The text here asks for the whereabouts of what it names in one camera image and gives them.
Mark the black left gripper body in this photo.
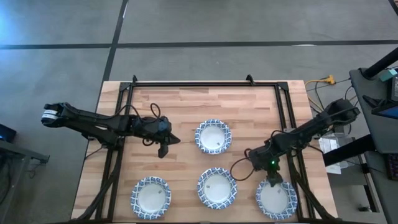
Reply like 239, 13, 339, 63
150, 116, 173, 147

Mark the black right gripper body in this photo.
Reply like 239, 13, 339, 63
249, 144, 282, 182

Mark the blue patterned paper bowl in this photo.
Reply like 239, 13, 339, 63
130, 175, 172, 221
255, 178, 299, 221
197, 167, 238, 210
194, 119, 233, 156

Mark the black desk bar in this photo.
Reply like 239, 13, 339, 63
323, 134, 374, 167

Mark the dark grey side desk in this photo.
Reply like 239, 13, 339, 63
349, 66, 398, 224

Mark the dark keyboard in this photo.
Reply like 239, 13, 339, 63
386, 153, 398, 182

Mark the black tablet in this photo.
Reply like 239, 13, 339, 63
362, 94, 398, 121

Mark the teal box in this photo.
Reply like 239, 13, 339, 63
379, 68, 398, 83

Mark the black pole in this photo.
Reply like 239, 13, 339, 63
361, 45, 398, 79

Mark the dark box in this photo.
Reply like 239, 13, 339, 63
0, 123, 17, 143

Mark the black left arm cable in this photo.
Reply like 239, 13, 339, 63
114, 103, 162, 147

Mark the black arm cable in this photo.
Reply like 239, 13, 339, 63
229, 148, 269, 182
114, 103, 162, 147

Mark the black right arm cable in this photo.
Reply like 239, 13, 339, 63
229, 148, 269, 182

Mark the black aluminium table frame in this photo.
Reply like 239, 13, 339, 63
76, 74, 340, 224

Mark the black floor cable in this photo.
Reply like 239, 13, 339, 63
309, 81, 326, 114

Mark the yellow extension cord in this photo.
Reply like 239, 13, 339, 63
304, 74, 336, 104

